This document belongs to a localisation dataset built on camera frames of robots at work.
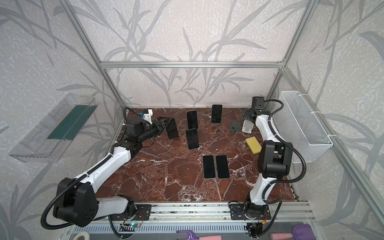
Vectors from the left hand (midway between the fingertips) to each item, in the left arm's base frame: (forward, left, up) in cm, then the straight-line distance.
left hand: (172, 117), depth 78 cm
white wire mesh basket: (-9, -57, +9) cm, 58 cm away
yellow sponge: (0, -51, -27) cm, 58 cm away
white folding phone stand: (+11, -48, -23) cm, 54 cm away
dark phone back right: (+17, -26, -17) cm, 35 cm away
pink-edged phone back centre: (+13, -9, -18) cm, 24 cm away
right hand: (+14, -48, -10) cm, 51 cm away
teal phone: (-19, -29, -27) cm, 43 cm away
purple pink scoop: (-47, -62, -26) cm, 82 cm away
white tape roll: (-49, +37, -27) cm, 67 cm away
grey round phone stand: (+15, -41, -26) cm, 51 cm away
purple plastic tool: (-49, -11, -26) cm, 57 cm away
